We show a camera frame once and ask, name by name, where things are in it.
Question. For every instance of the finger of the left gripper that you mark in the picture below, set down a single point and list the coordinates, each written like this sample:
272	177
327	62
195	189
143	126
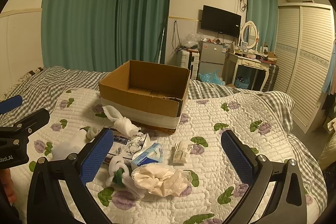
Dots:
32	122
10	104

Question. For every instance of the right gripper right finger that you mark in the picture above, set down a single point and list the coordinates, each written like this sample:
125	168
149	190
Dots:
287	203

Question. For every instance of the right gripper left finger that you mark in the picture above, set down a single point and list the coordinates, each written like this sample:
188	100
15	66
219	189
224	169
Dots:
46	198

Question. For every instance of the white green plush toy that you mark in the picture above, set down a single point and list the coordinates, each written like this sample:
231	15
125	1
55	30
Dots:
120	176

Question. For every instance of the operator hand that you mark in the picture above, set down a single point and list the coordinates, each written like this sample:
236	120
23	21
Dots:
8	185

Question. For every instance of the white cloth piece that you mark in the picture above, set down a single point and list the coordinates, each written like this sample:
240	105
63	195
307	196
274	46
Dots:
74	145

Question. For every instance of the small white rolled sock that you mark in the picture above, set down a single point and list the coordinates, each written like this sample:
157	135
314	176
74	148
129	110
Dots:
92	132

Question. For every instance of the white floral quilt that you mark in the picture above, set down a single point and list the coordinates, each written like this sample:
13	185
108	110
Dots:
216	188

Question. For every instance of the floral packaged fabric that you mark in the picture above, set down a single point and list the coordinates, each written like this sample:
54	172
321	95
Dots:
127	148

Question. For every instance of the cream lace cloth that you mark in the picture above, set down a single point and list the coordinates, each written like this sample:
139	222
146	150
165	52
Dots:
161	180

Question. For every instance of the blue tissue pack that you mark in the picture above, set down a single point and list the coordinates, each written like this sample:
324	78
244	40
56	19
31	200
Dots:
153	154

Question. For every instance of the small white mesh pouch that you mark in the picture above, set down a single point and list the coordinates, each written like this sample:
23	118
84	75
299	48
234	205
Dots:
181	152

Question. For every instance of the hanging clothes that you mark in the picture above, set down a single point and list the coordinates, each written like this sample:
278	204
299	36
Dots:
329	84

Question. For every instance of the green curtain left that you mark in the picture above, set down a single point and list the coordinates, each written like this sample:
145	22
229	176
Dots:
101	35

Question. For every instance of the green curtain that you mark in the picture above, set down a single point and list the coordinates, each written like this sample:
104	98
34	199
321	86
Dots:
101	35
264	14

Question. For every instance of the open cardboard box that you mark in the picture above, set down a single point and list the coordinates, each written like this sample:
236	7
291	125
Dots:
149	94

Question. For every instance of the blue plastic bag pile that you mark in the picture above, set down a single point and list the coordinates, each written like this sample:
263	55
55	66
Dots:
211	78

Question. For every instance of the white dressing table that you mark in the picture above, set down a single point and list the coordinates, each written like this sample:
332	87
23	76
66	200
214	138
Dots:
233	62

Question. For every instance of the white louvered wardrobe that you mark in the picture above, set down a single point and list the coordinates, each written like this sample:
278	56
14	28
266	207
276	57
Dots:
304	45

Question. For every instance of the white oval vanity mirror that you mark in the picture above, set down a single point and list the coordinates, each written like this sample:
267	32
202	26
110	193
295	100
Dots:
249	36

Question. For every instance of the white suitcase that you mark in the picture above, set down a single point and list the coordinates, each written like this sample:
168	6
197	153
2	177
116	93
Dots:
189	59

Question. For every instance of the clear plastic bag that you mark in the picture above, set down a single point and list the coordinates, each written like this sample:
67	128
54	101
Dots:
192	40

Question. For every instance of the green curtain right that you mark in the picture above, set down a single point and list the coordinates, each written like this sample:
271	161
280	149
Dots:
264	14

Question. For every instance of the black wall television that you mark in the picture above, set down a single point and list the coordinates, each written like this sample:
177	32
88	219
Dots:
220	21

